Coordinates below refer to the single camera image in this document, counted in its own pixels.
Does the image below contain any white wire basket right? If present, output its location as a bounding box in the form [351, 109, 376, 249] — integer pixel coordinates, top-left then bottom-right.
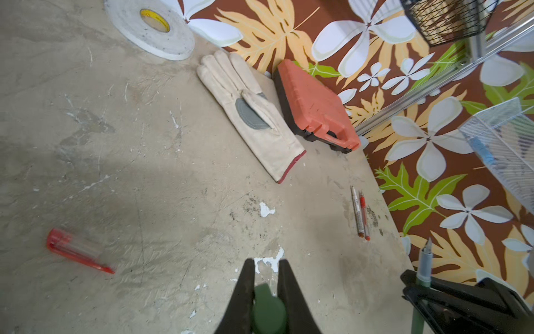
[458, 97, 533, 213]

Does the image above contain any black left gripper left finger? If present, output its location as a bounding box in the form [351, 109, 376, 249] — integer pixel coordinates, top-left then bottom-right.
[214, 258, 255, 334]

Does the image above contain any aluminium frame post right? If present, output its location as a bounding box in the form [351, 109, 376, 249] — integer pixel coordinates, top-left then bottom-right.
[355, 13, 533, 135]

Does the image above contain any dark green pen cap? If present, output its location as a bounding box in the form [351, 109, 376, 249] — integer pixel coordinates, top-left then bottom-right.
[252, 283, 287, 334]

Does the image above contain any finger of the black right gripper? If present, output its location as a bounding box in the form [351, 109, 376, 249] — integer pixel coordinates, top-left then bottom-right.
[400, 270, 533, 333]

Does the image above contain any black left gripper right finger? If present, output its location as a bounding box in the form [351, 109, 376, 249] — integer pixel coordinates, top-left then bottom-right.
[277, 259, 322, 334]

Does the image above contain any beige work glove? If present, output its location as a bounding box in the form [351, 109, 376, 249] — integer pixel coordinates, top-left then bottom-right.
[197, 50, 306, 184]

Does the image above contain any dark green pen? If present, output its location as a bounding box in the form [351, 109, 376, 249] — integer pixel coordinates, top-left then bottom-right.
[411, 238, 433, 334]

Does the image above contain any white tape roll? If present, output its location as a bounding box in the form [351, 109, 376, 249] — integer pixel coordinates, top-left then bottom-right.
[104, 0, 195, 61]

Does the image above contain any red plastic tool case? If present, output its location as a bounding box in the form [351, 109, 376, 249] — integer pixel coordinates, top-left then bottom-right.
[273, 59, 361, 154]

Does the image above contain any red pen cap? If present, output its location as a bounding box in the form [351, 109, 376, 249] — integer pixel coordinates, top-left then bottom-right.
[46, 228, 115, 275]

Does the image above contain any white marker pen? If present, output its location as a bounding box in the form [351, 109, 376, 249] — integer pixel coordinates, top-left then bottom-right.
[350, 186, 365, 238]

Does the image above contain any black wire basket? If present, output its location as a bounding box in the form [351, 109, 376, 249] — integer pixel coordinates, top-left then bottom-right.
[400, 0, 499, 47]

